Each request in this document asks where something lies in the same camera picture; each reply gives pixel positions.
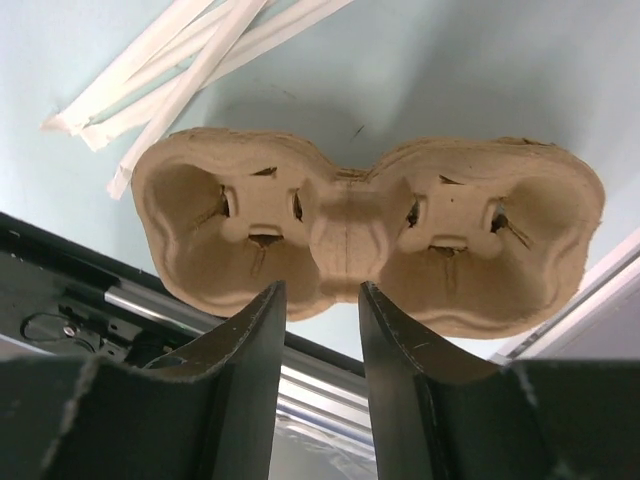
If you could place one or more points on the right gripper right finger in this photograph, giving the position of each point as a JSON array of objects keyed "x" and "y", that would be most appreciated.
[{"x": 405, "y": 365}]

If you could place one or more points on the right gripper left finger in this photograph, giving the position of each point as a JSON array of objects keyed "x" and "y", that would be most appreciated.
[{"x": 222, "y": 398}]

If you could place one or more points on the brown pulp cup carrier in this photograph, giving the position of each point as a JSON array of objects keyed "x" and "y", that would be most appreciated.
[{"x": 475, "y": 239}]

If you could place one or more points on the white wrapped straw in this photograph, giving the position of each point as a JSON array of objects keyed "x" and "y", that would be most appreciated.
[
  {"x": 231, "y": 28},
  {"x": 190, "y": 43},
  {"x": 159, "y": 47}
]

